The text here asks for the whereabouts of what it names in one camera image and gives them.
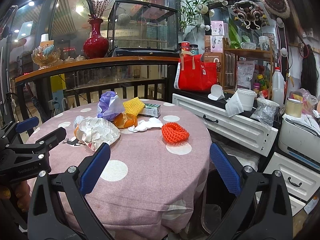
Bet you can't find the purple plastic bag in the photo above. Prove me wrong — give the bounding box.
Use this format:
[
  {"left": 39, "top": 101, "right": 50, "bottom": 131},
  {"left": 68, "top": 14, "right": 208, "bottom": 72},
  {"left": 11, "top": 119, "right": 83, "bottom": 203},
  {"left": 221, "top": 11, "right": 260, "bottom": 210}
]
[{"left": 97, "top": 91, "right": 125, "bottom": 122}]

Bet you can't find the orange peel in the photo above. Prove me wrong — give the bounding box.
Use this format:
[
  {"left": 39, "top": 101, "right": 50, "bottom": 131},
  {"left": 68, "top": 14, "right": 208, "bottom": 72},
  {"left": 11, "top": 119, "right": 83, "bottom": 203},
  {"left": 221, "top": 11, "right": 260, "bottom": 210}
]
[{"left": 113, "top": 113, "right": 138, "bottom": 129}]

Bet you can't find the yellow foam fruit net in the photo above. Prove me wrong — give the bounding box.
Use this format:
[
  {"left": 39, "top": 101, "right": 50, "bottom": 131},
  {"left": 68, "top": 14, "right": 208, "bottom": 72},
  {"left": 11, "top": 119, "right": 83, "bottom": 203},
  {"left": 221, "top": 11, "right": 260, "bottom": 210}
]
[{"left": 123, "top": 97, "right": 145, "bottom": 116}]

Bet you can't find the white tissue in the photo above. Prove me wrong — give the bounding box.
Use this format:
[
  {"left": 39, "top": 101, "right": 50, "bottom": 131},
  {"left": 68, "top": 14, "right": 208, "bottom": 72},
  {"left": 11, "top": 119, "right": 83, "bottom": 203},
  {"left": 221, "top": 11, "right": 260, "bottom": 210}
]
[{"left": 127, "top": 117, "right": 163, "bottom": 133}]

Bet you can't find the green milk carton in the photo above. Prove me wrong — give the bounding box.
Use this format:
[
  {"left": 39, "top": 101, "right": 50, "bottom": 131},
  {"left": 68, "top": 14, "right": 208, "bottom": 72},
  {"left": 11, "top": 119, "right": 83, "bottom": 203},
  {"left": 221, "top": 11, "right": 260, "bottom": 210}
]
[{"left": 139, "top": 103, "right": 161, "bottom": 118}]

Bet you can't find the orange foam fruit net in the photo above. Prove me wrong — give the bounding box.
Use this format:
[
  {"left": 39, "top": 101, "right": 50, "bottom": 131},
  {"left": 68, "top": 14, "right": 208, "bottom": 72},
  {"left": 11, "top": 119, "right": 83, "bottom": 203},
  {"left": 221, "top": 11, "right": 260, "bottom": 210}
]
[{"left": 161, "top": 122, "right": 189, "bottom": 144}]

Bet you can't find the dark brown trash bin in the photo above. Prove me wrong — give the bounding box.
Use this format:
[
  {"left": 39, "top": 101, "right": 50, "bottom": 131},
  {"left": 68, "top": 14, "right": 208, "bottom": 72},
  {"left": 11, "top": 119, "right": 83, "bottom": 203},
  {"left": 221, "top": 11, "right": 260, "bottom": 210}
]
[{"left": 200, "top": 170, "right": 236, "bottom": 235}]

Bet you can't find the left hand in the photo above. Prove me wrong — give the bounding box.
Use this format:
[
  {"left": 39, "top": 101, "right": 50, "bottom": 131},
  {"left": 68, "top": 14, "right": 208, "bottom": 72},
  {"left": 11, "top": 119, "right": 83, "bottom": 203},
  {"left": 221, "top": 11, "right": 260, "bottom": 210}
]
[{"left": 0, "top": 181, "right": 31, "bottom": 212}]

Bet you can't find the wooden railing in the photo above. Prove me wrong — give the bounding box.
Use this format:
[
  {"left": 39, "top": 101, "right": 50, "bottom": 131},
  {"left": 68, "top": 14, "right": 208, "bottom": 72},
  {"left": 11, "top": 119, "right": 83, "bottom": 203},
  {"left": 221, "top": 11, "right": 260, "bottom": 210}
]
[{"left": 15, "top": 56, "right": 178, "bottom": 120}]

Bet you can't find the white lower drawer unit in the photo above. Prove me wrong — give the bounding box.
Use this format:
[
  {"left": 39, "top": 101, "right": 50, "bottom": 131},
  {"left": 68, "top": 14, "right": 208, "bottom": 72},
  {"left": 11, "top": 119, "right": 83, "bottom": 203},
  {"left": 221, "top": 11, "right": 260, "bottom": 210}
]
[{"left": 264, "top": 152, "right": 319, "bottom": 216}]

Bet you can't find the glass lotus bowl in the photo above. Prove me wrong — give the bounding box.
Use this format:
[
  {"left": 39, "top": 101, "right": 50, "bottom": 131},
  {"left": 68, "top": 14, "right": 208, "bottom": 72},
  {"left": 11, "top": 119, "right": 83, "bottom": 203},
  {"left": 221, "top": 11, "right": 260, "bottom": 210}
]
[{"left": 31, "top": 44, "right": 61, "bottom": 69}]

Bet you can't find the white drawer cabinet upper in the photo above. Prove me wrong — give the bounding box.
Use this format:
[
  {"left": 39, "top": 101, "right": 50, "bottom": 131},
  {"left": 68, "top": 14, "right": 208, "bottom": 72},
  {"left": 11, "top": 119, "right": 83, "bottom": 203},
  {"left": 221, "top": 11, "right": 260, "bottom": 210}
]
[{"left": 172, "top": 94, "right": 278, "bottom": 157}]

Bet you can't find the white printer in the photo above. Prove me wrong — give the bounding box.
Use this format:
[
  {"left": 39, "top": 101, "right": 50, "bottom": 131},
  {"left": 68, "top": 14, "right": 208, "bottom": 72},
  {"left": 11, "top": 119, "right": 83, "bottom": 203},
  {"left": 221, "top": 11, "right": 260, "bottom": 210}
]
[{"left": 278, "top": 114, "right": 319, "bottom": 169}]

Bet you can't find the clear plastic bag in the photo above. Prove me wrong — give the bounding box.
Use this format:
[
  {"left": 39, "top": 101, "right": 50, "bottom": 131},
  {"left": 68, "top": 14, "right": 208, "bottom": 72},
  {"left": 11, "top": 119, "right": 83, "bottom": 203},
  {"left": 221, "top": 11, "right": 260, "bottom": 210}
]
[{"left": 251, "top": 92, "right": 280, "bottom": 130}]

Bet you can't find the tape roll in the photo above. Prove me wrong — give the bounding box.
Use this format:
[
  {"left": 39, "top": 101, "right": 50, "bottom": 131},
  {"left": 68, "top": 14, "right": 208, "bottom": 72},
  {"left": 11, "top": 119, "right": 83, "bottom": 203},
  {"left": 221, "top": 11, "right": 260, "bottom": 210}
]
[{"left": 285, "top": 98, "right": 303, "bottom": 118}]

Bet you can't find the white folded paper bag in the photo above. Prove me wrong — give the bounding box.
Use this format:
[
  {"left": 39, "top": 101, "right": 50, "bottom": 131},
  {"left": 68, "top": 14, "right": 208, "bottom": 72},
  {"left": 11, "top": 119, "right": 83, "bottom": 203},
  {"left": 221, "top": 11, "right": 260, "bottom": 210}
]
[{"left": 225, "top": 92, "right": 244, "bottom": 118}]

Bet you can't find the red ceramic vase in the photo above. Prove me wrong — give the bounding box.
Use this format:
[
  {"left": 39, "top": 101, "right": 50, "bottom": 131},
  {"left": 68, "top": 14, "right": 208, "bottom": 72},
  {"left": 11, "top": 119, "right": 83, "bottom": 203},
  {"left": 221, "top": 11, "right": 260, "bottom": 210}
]
[{"left": 83, "top": 18, "right": 109, "bottom": 59}]

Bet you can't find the pink polka dot tablecloth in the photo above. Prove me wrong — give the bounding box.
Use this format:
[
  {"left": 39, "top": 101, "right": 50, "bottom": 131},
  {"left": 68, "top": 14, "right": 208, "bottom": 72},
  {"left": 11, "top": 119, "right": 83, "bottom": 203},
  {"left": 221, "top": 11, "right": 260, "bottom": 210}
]
[{"left": 25, "top": 99, "right": 213, "bottom": 240}]

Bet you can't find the white paper bucket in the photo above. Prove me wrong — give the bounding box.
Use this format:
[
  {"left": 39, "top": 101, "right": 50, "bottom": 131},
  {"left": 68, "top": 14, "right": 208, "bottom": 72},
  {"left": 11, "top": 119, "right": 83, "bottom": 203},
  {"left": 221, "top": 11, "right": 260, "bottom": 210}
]
[{"left": 236, "top": 88, "right": 257, "bottom": 111}]

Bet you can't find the wooden shelf rack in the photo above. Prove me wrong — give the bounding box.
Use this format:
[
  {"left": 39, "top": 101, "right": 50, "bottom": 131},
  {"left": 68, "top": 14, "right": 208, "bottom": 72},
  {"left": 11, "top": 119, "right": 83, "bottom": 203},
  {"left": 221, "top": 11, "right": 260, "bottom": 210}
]
[{"left": 218, "top": 38, "right": 275, "bottom": 99}]

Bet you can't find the white plastic jug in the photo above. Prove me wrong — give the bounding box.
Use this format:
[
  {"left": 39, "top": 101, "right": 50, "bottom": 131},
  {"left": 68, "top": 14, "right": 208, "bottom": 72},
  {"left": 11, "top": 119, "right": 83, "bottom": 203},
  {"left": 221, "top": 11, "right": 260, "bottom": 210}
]
[{"left": 272, "top": 67, "right": 285, "bottom": 106}]

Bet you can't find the glass display case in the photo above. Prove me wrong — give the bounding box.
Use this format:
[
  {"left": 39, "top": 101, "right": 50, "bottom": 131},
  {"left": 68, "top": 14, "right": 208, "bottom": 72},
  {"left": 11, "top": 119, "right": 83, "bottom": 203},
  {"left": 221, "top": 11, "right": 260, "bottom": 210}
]
[{"left": 107, "top": 0, "right": 178, "bottom": 53}]

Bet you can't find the red gift bag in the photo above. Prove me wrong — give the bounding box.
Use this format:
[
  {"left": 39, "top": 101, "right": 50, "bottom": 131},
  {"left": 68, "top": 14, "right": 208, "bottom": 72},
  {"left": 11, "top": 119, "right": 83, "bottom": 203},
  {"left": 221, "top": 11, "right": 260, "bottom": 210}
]
[{"left": 174, "top": 55, "right": 217, "bottom": 93}]

